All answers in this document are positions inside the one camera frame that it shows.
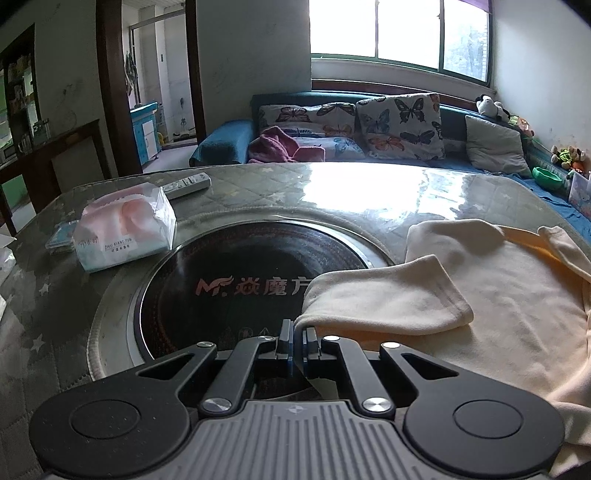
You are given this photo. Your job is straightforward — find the cream white garment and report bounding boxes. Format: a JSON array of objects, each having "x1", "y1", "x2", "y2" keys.
[{"x1": 295, "y1": 220, "x2": 590, "y2": 475}]

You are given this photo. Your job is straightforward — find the round black induction cooktop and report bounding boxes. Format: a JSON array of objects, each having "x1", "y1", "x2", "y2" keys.
[{"x1": 134, "y1": 222, "x2": 370, "y2": 359}]

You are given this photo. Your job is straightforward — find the small blue card pack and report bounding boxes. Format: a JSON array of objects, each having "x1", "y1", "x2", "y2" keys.
[{"x1": 45, "y1": 220, "x2": 78, "y2": 252}]

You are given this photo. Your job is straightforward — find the pink tissue pack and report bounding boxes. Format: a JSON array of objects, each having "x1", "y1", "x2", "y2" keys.
[{"x1": 73, "y1": 183, "x2": 176, "y2": 272}]

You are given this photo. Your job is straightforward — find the clear plastic storage box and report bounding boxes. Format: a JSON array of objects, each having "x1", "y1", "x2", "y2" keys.
[{"x1": 568, "y1": 172, "x2": 591, "y2": 219}]

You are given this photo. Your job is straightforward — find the white remote control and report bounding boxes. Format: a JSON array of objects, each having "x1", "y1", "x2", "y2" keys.
[{"x1": 161, "y1": 173, "x2": 211, "y2": 200}]

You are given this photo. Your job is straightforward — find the green plastic basin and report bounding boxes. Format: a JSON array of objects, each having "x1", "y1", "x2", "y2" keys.
[{"x1": 532, "y1": 167, "x2": 564, "y2": 191}]

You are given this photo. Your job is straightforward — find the dark wooden cabinet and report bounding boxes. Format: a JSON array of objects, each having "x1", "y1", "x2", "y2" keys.
[{"x1": 1, "y1": 25, "x2": 112, "y2": 211}]

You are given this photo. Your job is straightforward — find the grey cushion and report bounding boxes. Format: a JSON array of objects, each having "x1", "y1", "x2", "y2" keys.
[{"x1": 465, "y1": 116, "x2": 531, "y2": 178}]

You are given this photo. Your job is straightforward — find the stuffed toys pile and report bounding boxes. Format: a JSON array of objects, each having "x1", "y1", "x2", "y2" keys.
[{"x1": 551, "y1": 145, "x2": 590, "y2": 177}]

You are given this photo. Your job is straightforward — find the blue white small cabinet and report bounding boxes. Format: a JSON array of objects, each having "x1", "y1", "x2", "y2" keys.
[{"x1": 130, "y1": 102, "x2": 161, "y2": 165}]

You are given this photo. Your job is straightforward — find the butterfly pillow right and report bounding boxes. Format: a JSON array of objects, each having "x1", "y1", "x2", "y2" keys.
[{"x1": 356, "y1": 93, "x2": 445, "y2": 160}]

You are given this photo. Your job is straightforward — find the butterfly pillow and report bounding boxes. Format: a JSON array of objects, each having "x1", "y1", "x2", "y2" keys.
[
  {"x1": 257, "y1": 102, "x2": 356, "y2": 138},
  {"x1": 356, "y1": 93, "x2": 445, "y2": 160}
]

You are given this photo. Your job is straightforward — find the magenta garment on sofa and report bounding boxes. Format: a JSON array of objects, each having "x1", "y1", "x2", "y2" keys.
[{"x1": 247, "y1": 126, "x2": 325, "y2": 164}]

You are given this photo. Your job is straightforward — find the panda plush toy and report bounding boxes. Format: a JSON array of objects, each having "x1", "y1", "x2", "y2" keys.
[{"x1": 475, "y1": 95, "x2": 510, "y2": 123}]

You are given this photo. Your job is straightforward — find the butterfly pillow left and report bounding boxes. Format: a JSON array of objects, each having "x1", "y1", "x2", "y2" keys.
[{"x1": 257, "y1": 102, "x2": 356, "y2": 138}]

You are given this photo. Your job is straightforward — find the blue corner sofa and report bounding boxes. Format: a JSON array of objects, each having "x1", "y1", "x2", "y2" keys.
[{"x1": 189, "y1": 91, "x2": 590, "y2": 238}]

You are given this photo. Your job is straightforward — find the window with green frame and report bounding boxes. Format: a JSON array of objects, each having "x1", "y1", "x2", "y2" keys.
[{"x1": 310, "y1": 0, "x2": 492, "y2": 85}]

